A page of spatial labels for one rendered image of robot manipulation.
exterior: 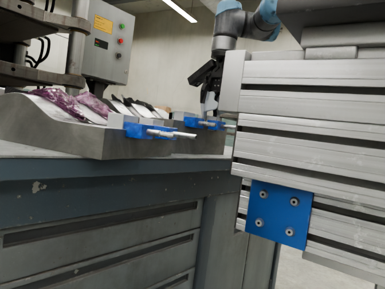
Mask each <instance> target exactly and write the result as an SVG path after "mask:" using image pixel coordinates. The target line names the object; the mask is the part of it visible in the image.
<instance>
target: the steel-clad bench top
mask: <svg viewBox="0 0 385 289"><path fill-rule="evenodd" d="M232 150H233V147H230V146H225V148H224V153H223V155H213V154H174V153H171V155H165V156H156V157H140V158H125V159H231V155H232ZM0 158H87V157H82V156H79V155H73V154H68V153H62V152H59V151H53V150H48V149H43V148H39V147H34V146H28V145H25V144H19V143H14V142H9V141H5V140H0Z"/></svg>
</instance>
